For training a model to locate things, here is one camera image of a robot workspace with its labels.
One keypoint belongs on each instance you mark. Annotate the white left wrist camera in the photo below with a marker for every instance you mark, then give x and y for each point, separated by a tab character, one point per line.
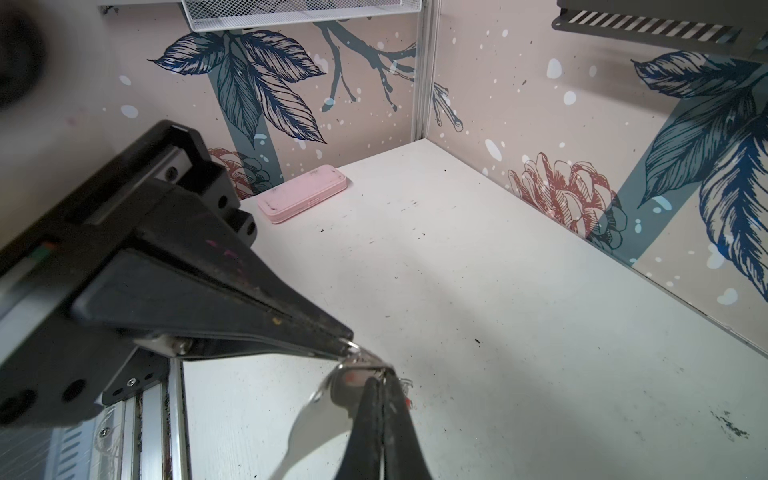
74	91

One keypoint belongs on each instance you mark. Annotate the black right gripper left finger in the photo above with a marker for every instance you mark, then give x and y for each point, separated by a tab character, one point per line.
362	458

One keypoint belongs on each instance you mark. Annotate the black hanging basket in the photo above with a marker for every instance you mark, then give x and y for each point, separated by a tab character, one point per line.
732	28

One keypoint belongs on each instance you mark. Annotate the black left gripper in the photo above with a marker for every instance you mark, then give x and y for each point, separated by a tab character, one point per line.
154	244

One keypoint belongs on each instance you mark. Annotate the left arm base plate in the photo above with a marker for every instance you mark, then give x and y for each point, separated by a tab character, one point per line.
142	371

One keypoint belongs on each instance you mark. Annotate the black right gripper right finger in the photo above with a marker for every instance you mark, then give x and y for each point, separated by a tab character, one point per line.
402	454

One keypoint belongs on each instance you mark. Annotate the white wire mesh basket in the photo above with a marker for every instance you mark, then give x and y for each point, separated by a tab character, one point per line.
215	15

